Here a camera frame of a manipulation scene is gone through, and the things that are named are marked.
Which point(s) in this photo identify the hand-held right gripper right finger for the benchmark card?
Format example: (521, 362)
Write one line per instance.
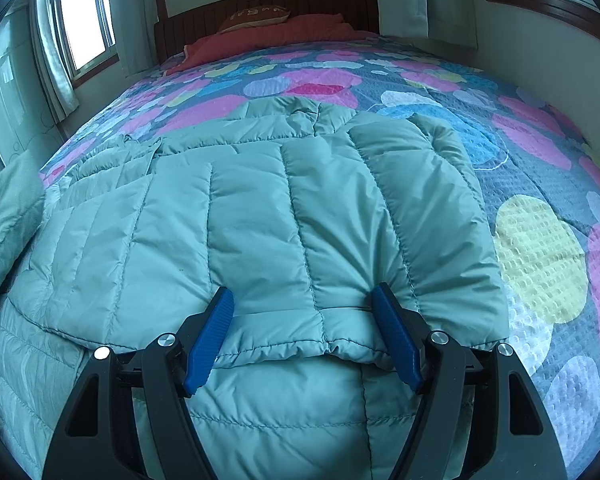
(395, 335)

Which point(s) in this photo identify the dotted printed bedspread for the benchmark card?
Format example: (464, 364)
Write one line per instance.
(545, 240)

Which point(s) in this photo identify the light green puffer jacket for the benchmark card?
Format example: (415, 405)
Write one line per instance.
(280, 210)

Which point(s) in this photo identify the brown printed pillow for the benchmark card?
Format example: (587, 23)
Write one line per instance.
(252, 17)

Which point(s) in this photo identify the orange pillow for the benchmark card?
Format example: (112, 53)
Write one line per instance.
(290, 37)

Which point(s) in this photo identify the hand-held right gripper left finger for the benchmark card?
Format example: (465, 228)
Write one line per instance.
(212, 340)

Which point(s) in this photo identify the wooden headboard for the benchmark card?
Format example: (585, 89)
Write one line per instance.
(205, 15)

